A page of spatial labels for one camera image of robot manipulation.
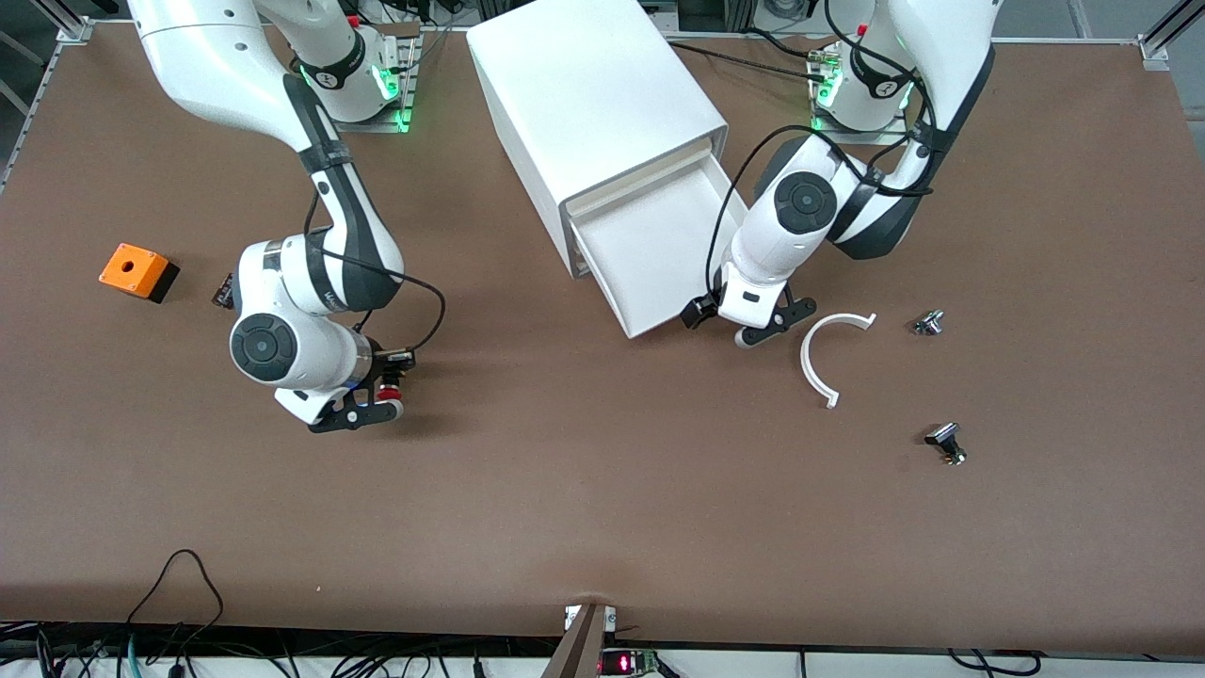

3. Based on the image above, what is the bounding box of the grey camera mount bar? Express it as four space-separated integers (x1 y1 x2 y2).
541 603 608 678

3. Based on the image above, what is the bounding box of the circuit board with red display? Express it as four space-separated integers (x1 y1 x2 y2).
601 648 660 677

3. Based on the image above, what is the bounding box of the white C-shaped ring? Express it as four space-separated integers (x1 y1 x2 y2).
800 312 878 410

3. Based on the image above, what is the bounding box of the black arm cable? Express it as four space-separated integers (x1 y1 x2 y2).
303 184 447 359
704 0 938 312

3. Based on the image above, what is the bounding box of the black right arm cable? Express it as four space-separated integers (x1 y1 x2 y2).
303 184 447 359

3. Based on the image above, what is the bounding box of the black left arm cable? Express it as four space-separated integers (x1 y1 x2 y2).
704 0 938 312

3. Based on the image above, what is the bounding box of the cream drawer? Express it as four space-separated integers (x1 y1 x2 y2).
563 137 714 216

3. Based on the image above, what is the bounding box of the aluminium frame profile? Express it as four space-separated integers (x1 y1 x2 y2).
38 0 95 43
1137 0 1205 65

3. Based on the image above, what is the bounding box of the white pull-out drawer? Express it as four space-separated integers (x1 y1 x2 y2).
570 155 749 340

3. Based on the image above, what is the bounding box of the black key switch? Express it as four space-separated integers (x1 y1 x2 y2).
924 423 968 467

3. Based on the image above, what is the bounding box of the orange button enclosure box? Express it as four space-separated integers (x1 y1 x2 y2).
98 243 181 304

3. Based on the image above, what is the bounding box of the black floor cable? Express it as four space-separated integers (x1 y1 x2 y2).
946 648 1046 677

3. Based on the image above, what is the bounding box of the white drawer cabinet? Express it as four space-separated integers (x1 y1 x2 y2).
466 0 731 280

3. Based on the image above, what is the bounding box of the black looped cable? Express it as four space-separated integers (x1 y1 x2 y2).
125 549 227 651

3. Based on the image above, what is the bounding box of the black cable behind cabinet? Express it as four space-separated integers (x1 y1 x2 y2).
664 38 822 74

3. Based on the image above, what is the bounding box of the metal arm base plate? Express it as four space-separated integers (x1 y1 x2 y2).
313 89 417 135
811 113 912 147

